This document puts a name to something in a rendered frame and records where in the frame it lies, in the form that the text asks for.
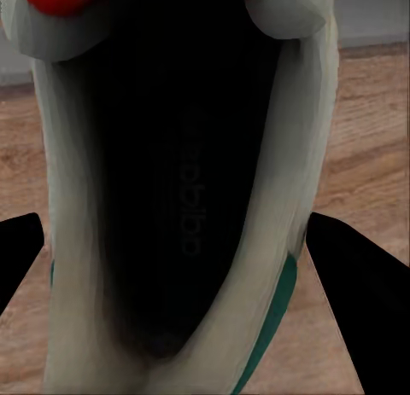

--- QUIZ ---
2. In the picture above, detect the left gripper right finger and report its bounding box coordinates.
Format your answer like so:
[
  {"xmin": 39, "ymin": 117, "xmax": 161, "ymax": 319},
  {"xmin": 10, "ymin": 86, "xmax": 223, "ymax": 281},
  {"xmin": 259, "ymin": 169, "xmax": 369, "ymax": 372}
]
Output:
[{"xmin": 305, "ymin": 212, "xmax": 410, "ymax": 395}]

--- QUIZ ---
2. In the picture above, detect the gym shoe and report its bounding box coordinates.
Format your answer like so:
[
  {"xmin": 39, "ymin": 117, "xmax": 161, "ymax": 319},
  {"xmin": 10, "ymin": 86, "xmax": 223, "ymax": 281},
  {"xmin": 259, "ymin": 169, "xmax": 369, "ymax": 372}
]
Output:
[{"xmin": 0, "ymin": 0, "xmax": 339, "ymax": 395}]

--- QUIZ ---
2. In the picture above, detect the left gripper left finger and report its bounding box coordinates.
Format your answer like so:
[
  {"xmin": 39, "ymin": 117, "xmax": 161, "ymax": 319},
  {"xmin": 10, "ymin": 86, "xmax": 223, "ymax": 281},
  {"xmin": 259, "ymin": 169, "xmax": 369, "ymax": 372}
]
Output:
[{"xmin": 0, "ymin": 212, "xmax": 44, "ymax": 315}]

